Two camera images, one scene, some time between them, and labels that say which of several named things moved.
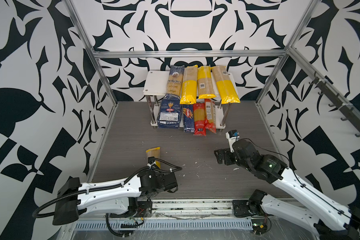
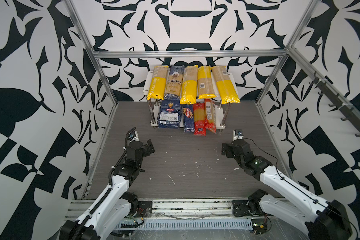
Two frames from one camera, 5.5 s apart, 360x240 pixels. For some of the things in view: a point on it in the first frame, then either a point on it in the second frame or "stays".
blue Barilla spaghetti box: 188,118 stays
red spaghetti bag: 199,126 stays
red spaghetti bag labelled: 210,114 stays
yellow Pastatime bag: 155,152 -> 159,79
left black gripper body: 162,175 -> 144,151
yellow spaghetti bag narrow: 205,83 stays
